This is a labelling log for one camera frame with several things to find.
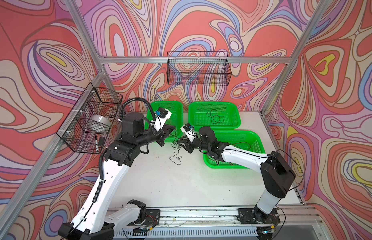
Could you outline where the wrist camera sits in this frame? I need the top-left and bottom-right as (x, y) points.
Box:
(180, 123), (198, 143)
(154, 108), (172, 132)

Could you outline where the left green basket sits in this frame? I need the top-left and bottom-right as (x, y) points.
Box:
(151, 101), (183, 143)

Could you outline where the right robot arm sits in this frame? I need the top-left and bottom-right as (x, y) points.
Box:
(177, 124), (296, 224)

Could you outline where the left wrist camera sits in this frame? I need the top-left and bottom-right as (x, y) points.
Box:
(154, 108), (172, 132)

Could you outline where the front green basket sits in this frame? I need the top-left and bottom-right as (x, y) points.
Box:
(203, 130), (265, 169)

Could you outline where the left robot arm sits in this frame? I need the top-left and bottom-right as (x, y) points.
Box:
(58, 98), (175, 240)

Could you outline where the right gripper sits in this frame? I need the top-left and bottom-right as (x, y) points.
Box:
(176, 134), (210, 154)

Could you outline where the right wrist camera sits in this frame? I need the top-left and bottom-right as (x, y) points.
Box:
(180, 123), (198, 143)

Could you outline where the rear right green basket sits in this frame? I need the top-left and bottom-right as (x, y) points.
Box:
(188, 102), (242, 131)

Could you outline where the left black wire basket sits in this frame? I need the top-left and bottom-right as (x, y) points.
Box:
(56, 83), (123, 154)

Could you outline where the black wire basket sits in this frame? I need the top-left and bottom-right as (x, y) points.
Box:
(56, 83), (123, 154)
(166, 50), (232, 86)

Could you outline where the red cable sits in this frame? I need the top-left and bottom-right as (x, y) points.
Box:
(209, 140), (253, 166)

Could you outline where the white tape roll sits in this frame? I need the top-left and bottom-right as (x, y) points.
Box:
(89, 115), (112, 132)

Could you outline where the green basket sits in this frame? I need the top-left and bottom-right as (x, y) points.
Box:
(188, 102), (242, 131)
(203, 130), (265, 169)
(151, 101), (183, 143)

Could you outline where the black marker pen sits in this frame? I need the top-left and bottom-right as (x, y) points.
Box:
(95, 136), (99, 152)

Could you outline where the rear black wire basket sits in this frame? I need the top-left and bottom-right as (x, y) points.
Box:
(166, 50), (232, 86)

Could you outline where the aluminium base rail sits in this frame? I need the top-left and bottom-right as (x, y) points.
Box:
(114, 205), (326, 240)

